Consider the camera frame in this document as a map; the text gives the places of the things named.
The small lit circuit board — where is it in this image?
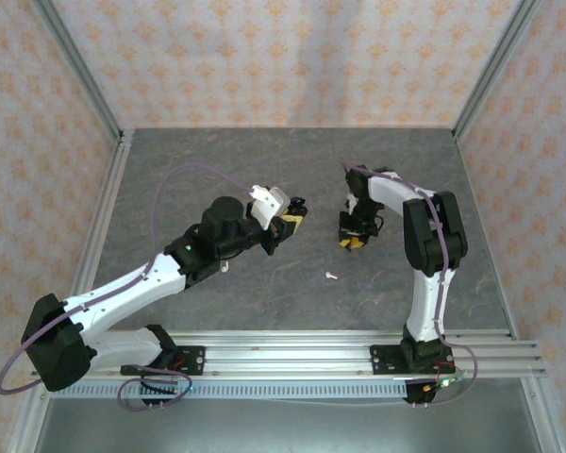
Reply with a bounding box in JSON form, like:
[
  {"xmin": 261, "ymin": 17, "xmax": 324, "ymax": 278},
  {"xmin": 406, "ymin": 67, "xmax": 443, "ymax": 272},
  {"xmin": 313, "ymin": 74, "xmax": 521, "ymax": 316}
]
[{"xmin": 422, "ymin": 376, "xmax": 461, "ymax": 394}]

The grey metal panel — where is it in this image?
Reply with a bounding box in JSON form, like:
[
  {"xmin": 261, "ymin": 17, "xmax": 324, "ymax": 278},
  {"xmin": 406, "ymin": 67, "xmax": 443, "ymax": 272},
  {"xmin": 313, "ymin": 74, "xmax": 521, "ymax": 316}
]
[{"xmin": 32, "ymin": 398, "xmax": 543, "ymax": 453}]

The aluminium side rail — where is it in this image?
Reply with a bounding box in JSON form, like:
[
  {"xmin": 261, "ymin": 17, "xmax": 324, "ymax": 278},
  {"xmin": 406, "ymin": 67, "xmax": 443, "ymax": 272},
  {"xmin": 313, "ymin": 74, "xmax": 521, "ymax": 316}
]
[
  {"xmin": 454, "ymin": 135, "xmax": 565, "ymax": 453},
  {"xmin": 8, "ymin": 130, "xmax": 136, "ymax": 453}
]

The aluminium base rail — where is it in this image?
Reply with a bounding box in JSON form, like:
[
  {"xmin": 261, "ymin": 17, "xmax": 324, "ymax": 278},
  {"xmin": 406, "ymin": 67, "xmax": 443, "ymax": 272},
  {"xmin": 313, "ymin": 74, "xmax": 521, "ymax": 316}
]
[{"xmin": 30, "ymin": 329, "xmax": 547, "ymax": 379}]

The slotted grey cable duct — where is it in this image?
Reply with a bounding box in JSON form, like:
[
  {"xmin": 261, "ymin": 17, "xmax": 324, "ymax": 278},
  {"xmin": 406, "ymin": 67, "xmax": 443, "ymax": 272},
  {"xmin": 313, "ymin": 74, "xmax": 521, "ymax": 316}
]
[{"xmin": 63, "ymin": 382, "xmax": 409, "ymax": 401}]

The aluminium frame post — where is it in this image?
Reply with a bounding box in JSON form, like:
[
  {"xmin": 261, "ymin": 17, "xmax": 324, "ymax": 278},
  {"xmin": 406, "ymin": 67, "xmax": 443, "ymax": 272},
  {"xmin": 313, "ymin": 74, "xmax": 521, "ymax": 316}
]
[
  {"xmin": 30, "ymin": 0, "xmax": 126, "ymax": 143},
  {"xmin": 452, "ymin": 0, "xmax": 546, "ymax": 142}
]

